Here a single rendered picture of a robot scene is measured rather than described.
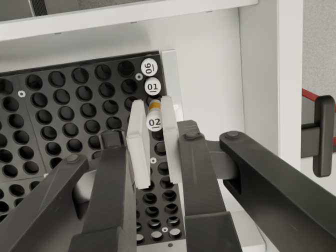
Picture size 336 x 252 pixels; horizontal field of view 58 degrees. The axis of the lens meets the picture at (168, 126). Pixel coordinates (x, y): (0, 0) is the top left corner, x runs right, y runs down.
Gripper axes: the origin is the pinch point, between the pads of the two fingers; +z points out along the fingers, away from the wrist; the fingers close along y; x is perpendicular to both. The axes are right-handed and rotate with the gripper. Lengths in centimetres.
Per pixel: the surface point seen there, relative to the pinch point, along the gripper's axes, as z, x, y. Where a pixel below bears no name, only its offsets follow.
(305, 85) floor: 97, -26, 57
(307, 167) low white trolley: 20.7, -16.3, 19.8
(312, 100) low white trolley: 48, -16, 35
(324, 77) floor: 97, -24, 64
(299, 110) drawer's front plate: 3.9, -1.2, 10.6
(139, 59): 6.6, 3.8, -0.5
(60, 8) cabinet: 66, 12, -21
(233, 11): 13.0, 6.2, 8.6
